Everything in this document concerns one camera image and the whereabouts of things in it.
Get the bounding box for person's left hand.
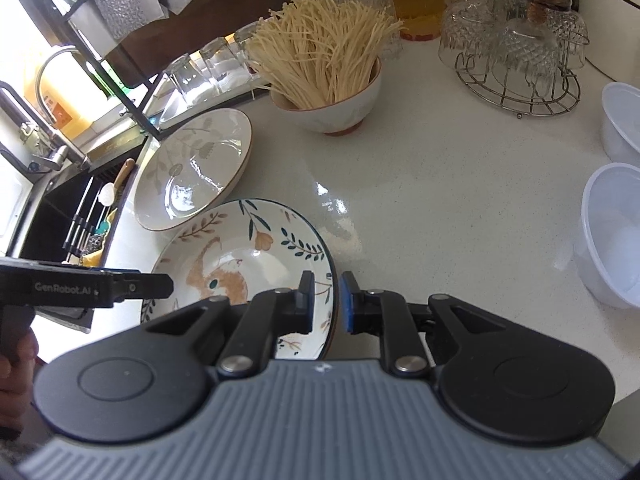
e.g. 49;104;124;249
0;332;40;433

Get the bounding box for white ceramic bowl brown base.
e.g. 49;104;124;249
270;55;383;136

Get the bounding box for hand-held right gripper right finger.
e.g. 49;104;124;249
339;270;507;378

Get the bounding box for white air fryer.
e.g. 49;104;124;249
577;0;640;84

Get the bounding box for wooden spatula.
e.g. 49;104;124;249
112;158;136;197

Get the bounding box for jar of orange liquid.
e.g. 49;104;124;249
390;0;449;41

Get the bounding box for beige leaf print plate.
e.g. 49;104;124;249
134;108;253;232

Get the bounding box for grey textured cloth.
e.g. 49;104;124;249
90;0;171;42

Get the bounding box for thin curved chrome faucet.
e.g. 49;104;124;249
35;45;111;126

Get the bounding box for bundle of dry noodles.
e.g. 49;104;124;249
245;0;405;110

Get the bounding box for black dish rack frame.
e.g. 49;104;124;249
0;0;171;142

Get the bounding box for clear drinking glass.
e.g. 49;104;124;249
232;24;262;76
200;36;239;93
165;54;206;103

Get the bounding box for yellow bottle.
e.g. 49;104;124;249
42;89;94;139

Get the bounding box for row of clear drinking glasses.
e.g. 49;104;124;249
159;57;266;123

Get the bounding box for thick chrome faucet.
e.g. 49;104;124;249
0;80;92;173

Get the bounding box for black handled utensils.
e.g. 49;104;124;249
62;177;97;262

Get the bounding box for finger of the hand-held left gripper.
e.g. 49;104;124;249
113;272;175;306

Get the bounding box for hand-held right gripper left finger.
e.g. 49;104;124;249
145;270;317;377

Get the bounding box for squirrel and leaf print plate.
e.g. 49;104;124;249
140;199;335;361

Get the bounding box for metal wire cup rack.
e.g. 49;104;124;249
452;0;583;118

